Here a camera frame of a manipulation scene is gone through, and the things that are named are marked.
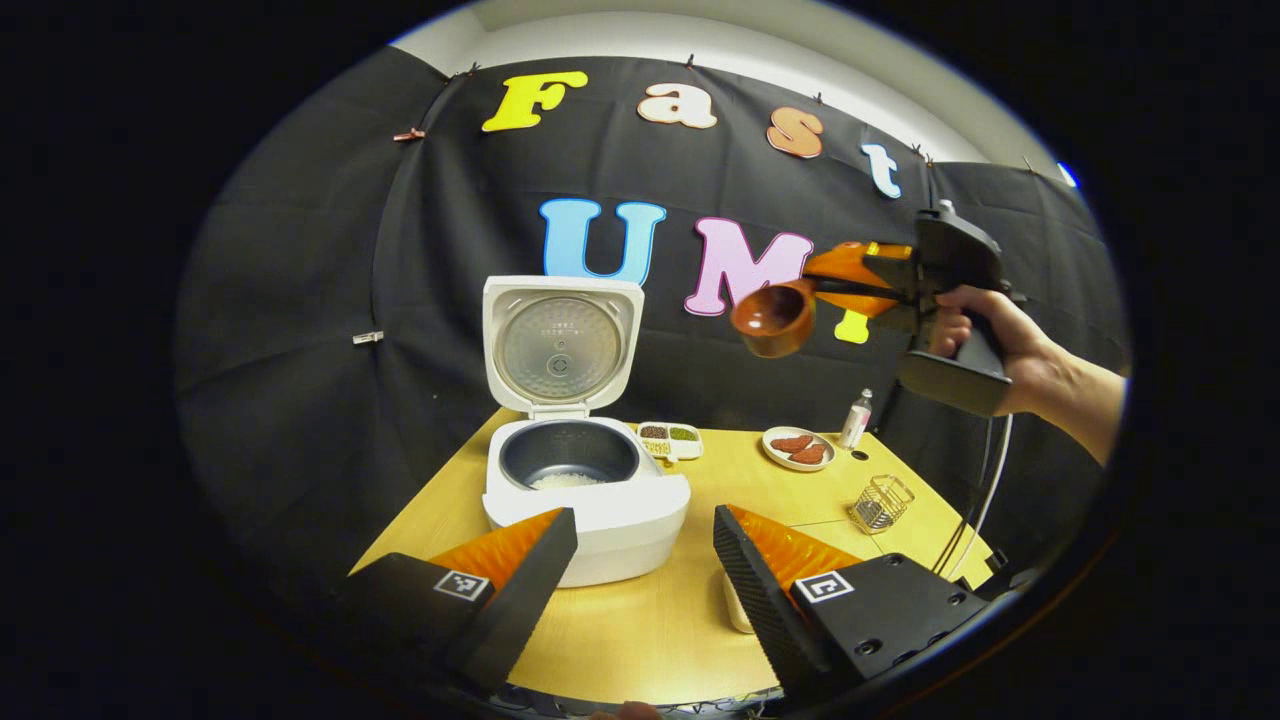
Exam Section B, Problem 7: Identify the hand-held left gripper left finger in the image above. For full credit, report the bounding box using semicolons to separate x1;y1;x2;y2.
345;507;580;696

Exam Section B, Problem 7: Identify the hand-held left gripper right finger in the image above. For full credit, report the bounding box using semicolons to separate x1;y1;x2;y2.
712;504;991;701

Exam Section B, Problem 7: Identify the clear tray of rice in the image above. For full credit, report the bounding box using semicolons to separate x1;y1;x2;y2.
722;572;758;635

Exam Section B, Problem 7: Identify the brown wooden spoon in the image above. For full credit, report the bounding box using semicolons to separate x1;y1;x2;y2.
729;278;901;360

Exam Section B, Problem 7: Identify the white rice cooker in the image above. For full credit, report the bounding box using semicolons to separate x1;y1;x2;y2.
481;275;693;589

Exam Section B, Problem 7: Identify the wire chopstick holder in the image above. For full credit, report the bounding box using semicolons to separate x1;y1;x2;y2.
848;474;916;536

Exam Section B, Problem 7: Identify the small clear bottle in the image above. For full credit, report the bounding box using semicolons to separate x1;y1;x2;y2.
838;388;875;451

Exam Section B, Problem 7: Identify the white round plate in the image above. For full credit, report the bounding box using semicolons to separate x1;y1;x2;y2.
761;426;837;473

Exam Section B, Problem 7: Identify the white divided bean dish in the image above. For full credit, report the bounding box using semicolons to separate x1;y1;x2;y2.
636;421;704;462

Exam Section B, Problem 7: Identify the black backdrop cloth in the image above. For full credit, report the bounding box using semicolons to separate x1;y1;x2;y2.
175;45;1131;601

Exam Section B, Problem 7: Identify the white cable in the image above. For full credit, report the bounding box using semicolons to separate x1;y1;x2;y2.
945;413;1015;583

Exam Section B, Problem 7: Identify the black cable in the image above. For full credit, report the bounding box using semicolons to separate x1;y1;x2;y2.
932;415;1003;577

